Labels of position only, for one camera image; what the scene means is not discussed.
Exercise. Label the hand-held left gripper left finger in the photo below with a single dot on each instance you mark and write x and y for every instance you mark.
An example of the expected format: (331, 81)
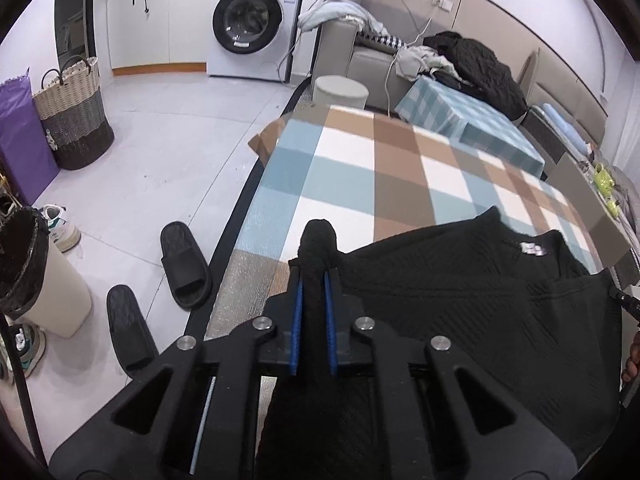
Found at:
(295, 330)

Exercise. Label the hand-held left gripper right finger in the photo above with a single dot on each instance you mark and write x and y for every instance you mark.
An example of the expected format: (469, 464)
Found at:
(330, 330)

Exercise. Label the black knit sweater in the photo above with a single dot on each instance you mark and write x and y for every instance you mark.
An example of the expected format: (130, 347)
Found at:
(475, 320)

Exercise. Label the person's right hand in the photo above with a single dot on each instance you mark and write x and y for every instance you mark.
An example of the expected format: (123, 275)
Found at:
(631, 360)

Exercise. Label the grey side cabinet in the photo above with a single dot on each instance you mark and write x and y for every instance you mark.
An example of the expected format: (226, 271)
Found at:
(585, 210)

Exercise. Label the grey bedding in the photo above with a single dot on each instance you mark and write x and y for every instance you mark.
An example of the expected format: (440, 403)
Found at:
(627, 195)

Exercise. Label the black slipper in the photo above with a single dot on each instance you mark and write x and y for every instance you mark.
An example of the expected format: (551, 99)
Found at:
(130, 330)
(185, 265)

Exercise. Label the plaid blanket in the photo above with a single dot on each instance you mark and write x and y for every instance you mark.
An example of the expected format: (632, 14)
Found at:
(350, 175)

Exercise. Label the light blue pillow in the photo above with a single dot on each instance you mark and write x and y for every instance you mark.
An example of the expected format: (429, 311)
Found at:
(565, 127)

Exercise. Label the padded bed headboard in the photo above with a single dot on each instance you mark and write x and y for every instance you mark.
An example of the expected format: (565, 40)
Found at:
(565, 90)

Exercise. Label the round grey stool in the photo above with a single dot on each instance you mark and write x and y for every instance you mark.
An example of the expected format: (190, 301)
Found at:
(340, 92)

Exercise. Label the blue checked cloth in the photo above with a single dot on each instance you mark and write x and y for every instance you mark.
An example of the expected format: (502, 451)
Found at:
(465, 120)

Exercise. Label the bin with black liner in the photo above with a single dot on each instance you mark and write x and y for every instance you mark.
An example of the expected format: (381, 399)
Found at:
(50, 285)

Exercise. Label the white sneaker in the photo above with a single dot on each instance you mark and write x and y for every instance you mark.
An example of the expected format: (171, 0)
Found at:
(62, 230)

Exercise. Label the grey sofa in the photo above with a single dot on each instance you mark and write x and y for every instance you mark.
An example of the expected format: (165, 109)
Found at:
(370, 67)

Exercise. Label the grey sneaker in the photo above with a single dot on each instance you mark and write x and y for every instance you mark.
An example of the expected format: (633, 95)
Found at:
(27, 350)

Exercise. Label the black quilted jacket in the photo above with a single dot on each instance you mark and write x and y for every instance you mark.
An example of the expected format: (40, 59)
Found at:
(480, 70)

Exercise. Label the white washing machine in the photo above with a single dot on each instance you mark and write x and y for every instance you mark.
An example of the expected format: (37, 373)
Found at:
(270, 50)

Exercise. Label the white crumpled cloth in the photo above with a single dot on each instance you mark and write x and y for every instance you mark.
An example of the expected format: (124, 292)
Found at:
(420, 62)

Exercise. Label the houndstooth cushion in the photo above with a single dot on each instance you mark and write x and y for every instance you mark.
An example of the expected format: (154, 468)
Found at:
(380, 40)

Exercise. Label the woven laundry basket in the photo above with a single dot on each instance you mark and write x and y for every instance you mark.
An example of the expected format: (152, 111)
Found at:
(75, 120)

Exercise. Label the light blue throw blanket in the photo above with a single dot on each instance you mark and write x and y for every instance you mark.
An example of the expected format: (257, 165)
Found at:
(340, 15)

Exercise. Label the purple bag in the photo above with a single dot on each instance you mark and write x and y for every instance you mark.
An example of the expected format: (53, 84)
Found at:
(25, 145)

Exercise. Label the white base cabinets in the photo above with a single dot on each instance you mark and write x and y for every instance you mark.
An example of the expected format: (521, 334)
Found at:
(150, 25)

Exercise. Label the wall socket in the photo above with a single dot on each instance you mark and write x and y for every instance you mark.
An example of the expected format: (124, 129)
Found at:
(441, 2)

